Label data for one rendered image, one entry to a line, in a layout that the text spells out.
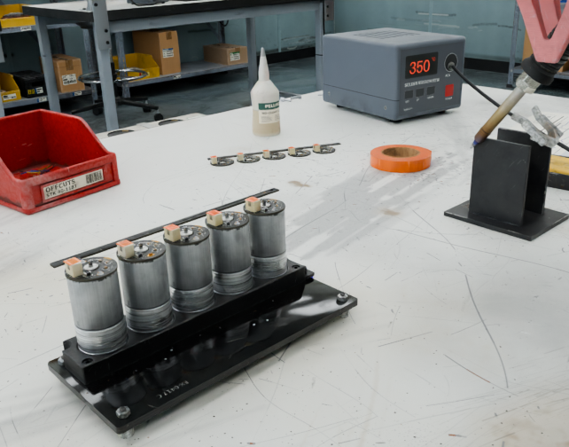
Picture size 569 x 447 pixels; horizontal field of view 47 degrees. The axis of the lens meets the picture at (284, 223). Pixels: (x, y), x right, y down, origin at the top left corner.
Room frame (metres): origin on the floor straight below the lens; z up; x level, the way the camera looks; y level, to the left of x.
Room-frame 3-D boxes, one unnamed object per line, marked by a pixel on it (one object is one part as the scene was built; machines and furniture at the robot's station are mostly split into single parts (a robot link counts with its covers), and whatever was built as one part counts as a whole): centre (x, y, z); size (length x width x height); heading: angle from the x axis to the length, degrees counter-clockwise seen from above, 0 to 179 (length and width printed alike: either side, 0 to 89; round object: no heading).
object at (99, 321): (0.29, 0.09, 0.79); 0.02 x 0.02 x 0.05
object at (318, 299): (0.31, 0.04, 0.76); 0.16 x 0.07 x 0.01; 132
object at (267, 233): (0.36, 0.01, 0.79); 0.02 x 0.02 x 0.05
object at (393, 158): (0.63, -0.12, 0.76); 0.06 x 0.06 x 0.01
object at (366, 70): (0.87, -0.15, 0.80); 0.15 x 0.12 x 0.10; 32
